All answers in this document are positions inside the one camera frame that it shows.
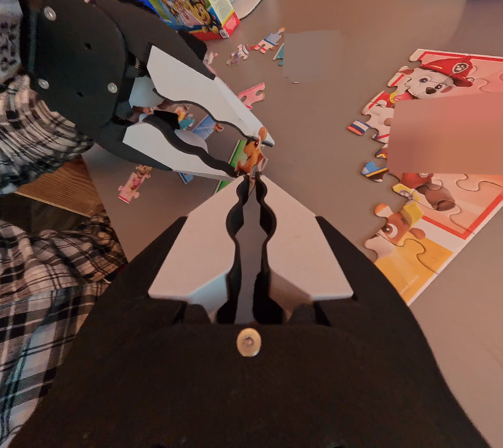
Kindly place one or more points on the assembled pink red puzzle section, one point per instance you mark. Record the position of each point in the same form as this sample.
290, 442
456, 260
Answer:
463, 200

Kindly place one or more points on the white purple striped puzzle piece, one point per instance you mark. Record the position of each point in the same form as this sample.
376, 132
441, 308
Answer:
237, 54

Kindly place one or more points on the assembled light blue puzzle section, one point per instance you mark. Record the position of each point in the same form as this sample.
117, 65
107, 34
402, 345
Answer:
206, 125

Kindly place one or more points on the pink dog puzzle piece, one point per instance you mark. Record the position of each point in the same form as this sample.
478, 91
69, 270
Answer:
133, 184

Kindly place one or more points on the assembled teal puzzle section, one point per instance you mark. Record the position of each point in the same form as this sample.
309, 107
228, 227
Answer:
279, 54

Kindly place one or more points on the white teal purple puzzle piece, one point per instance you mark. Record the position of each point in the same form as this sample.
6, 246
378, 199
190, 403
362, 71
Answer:
210, 62

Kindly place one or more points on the wooden furniture leg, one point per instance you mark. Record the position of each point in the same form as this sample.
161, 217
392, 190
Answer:
63, 188

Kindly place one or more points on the pink blue puzzle piece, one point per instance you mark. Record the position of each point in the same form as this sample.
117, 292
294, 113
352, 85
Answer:
269, 41

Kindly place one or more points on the plaid shirt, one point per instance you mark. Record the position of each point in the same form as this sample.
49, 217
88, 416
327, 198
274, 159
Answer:
47, 259

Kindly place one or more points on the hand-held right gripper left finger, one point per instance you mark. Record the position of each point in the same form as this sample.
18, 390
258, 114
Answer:
198, 259

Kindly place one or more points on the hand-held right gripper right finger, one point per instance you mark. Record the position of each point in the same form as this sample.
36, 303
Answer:
306, 259

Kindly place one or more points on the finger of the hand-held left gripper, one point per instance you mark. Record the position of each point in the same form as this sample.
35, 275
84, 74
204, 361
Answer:
157, 149
188, 78

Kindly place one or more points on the green puzzle section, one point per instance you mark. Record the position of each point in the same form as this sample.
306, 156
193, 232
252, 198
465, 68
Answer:
237, 153

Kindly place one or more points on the person's left forearm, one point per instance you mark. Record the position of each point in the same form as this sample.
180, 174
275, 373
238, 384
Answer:
31, 133

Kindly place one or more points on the teal green corner puzzle piece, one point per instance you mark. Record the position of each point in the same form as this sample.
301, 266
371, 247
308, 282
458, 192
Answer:
186, 124

